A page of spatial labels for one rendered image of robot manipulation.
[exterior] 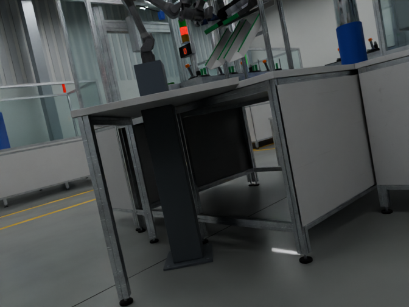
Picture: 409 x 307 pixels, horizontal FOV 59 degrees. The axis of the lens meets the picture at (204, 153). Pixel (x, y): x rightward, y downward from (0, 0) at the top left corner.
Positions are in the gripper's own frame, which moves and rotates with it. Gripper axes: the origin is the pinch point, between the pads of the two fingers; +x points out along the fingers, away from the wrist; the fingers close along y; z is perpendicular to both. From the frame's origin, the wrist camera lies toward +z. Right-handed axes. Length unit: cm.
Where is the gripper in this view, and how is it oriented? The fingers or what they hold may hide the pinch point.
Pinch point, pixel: (211, 18)
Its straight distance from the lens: 212.8
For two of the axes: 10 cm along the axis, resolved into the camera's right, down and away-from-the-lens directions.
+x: 9.1, 0.3, 4.2
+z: 0.5, -10.0, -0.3
